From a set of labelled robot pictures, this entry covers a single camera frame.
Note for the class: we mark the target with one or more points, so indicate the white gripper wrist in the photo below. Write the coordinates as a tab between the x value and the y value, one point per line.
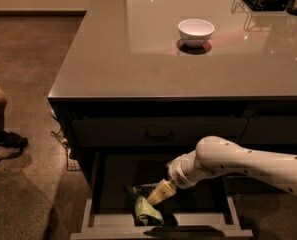
178	176

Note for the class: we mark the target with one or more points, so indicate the green jalapeno chip bag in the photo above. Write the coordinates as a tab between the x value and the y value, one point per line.
143	213

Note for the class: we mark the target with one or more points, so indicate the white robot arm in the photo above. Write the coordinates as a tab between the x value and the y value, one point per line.
215	156

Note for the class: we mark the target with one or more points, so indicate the open middle drawer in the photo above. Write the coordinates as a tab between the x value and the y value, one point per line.
203	212

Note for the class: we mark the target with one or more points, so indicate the closed top drawer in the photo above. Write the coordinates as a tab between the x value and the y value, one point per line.
130	132

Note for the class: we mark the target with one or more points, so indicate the right top drawer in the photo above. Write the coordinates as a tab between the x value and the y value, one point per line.
270	130

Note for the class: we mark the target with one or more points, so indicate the dark cabinet counter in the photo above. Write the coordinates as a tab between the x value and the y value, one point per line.
128	60

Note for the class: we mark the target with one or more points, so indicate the white ceramic bowl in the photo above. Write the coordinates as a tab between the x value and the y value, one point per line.
195	32

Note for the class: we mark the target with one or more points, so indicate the dark shoe of seated person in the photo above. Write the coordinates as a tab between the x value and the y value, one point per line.
12	140

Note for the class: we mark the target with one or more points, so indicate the black top drawer handle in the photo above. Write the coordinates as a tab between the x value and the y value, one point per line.
159	138

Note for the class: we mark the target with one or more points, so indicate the wire rack on floor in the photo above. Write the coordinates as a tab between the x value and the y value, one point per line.
71	163

